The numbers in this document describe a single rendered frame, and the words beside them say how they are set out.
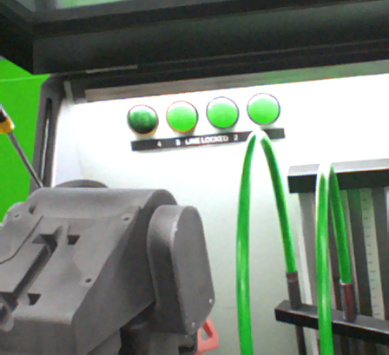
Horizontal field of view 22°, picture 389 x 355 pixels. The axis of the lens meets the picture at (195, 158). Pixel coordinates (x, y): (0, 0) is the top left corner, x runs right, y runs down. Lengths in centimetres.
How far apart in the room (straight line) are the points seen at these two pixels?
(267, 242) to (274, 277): 6
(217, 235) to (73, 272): 105
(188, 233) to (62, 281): 8
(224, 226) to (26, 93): 246
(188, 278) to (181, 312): 2
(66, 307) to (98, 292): 2
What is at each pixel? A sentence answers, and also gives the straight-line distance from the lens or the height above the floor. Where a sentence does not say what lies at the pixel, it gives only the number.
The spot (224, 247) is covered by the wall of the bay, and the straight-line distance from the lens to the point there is 155.
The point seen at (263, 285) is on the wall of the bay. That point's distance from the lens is 158.
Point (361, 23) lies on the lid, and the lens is 136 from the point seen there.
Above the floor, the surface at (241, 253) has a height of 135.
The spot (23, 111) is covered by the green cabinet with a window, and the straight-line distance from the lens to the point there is 396.
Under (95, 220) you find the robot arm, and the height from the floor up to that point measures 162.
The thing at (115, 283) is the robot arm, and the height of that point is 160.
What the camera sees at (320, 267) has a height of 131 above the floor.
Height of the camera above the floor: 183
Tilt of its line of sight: 20 degrees down
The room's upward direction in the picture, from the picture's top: 9 degrees counter-clockwise
